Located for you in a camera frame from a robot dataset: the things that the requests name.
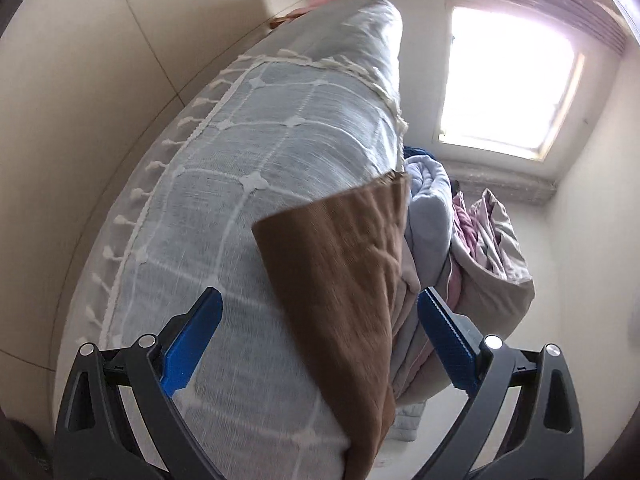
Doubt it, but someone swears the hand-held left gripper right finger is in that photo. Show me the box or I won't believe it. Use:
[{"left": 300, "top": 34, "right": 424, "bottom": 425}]
[{"left": 417, "top": 287, "right": 586, "bottom": 480}]

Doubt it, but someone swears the beige grey blanket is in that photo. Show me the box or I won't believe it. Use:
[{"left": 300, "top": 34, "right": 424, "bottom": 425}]
[{"left": 449, "top": 187, "right": 536, "bottom": 392}]

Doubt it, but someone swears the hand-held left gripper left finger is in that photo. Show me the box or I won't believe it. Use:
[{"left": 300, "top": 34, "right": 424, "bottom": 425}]
[{"left": 52, "top": 287, "right": 224, "bottom": 480}]

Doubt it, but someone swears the brown garment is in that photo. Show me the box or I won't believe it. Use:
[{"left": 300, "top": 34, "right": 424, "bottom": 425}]
[{"left": 251, "top": 170, "right": 414, "bottom": 480}]

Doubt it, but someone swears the window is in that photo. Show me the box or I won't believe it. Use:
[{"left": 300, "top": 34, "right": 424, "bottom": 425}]
[{"left": 437, "top": 5, "right": 586, "bottom": 163}]

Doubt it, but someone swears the grey checked sofa cover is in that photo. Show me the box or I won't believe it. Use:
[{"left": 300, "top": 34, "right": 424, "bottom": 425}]
[{"left": 52, "top": 0, "right": 409, "bottom": 480}]

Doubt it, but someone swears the patterned curtain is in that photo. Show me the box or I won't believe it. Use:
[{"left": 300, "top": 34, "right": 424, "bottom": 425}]
[{"left": 320, "top": 0, "right": 629, "bottom": 56}]

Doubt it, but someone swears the pink garment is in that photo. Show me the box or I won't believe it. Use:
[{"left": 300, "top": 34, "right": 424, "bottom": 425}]
[{"left": 450, "top": 192, "right": 482, "bottom": 311}]

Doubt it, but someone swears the grey quilted mat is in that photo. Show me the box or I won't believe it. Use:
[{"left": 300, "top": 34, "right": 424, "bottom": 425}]
[{"left": 387, "top": 400, "right": 429, "bottom": 444}]

